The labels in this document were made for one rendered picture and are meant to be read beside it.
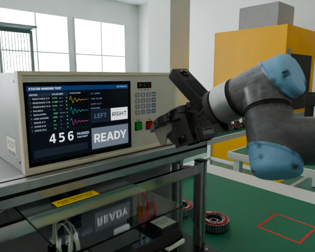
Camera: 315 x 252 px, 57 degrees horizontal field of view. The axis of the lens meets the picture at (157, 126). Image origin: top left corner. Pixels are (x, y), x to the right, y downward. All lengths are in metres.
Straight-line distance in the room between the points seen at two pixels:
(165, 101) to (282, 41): 3.40
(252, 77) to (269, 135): 0.10
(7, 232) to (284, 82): 0.54
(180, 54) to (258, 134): 4.32
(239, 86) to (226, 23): 6.36
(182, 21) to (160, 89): 4.05
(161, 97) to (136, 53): 8.05
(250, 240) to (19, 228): 0.77
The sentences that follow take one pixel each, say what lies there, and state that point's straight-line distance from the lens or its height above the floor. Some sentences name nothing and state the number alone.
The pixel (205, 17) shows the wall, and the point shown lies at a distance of 7.22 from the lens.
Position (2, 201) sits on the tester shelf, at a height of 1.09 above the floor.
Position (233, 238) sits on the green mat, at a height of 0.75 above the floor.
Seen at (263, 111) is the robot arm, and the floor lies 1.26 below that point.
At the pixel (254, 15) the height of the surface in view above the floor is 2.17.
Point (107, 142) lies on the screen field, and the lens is 0.71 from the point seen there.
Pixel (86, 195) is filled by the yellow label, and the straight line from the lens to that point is 0.64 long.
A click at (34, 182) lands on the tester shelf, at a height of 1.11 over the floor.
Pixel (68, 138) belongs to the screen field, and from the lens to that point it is 0.66.
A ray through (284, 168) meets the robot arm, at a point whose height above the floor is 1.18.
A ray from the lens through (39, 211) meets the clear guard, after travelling 0.60.
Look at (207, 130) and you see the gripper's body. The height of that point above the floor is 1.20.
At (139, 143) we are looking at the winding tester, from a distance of 0.77.
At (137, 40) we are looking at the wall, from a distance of 8.90.
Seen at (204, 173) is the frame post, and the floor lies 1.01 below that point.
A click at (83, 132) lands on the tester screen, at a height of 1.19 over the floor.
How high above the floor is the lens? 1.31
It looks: 10 degrees down
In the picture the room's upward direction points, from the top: straight up
